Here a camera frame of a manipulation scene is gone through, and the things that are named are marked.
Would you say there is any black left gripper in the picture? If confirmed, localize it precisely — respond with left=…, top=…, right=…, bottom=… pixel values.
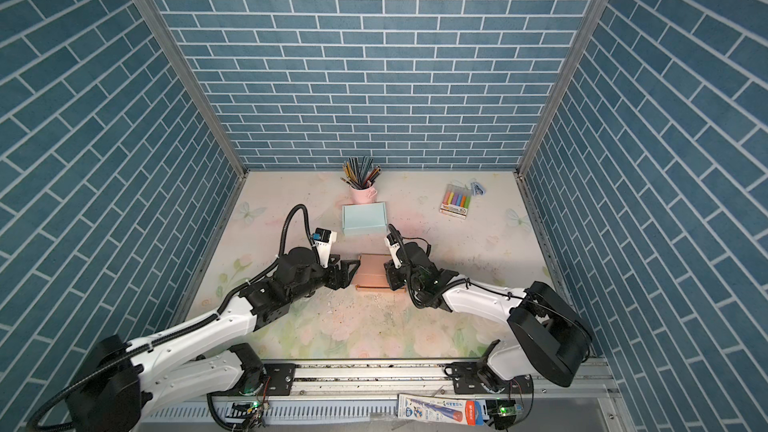
left=288, top=253, right=363, bottom=306

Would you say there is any pink paper box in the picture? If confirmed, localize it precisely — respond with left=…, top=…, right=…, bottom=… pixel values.
left=351, top=254, right=405, bottom=293

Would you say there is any light blue paper box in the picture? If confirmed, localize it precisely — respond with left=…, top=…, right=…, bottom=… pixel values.
left=342, top=202, right=388, bottom=236

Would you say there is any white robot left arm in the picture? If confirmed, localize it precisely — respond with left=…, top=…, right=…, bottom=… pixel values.
left=25, top=223, right=360, bottom=431

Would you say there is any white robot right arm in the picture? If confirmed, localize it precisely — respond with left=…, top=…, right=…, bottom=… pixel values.
left=385, top=224, right=593, bottom=392

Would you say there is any white toothpaste style box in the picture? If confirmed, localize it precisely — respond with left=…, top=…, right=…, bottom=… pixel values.
left=397, top=394, right=488, bottom=426

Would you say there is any pink metal pencil bucket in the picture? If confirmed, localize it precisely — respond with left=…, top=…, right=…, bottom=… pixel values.
left=350, top=186, right=377, bottom=205

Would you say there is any pack of coloured markers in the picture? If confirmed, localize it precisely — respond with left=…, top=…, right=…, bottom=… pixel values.
left=439, top=184, right=472, bottom=219

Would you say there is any bundle of coloured pencils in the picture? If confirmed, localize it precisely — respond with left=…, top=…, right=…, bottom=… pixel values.
left=342, top=157, right=381, bottom=190

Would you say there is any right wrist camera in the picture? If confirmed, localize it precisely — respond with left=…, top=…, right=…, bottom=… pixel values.
left=386, top=232, right=402, bottom=269

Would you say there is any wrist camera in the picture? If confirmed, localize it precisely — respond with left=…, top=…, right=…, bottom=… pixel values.
left=312, top=228, right=337, bottom=268
left=386, top=232, right=402, bottom=269

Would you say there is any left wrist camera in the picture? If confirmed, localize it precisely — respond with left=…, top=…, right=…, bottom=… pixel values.
left=312, top=228, right=337, bottom=268

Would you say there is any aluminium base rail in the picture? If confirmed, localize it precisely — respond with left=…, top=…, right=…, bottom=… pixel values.
left=141, top=352, right=619, bottom=407

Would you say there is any left aluminium corner post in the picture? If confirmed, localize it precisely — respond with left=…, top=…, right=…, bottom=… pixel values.
left=104, top=0, right=248, bottom=178

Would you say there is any aluminium corner post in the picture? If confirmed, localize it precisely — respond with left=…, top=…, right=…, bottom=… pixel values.
left=517, top=0, right=634, bottom=176
left=104, top=0, right=248, bottom=178

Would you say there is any right aluminium corner post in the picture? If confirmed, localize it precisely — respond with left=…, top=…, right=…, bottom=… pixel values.
left=517, top=0, right=634, bottom=176

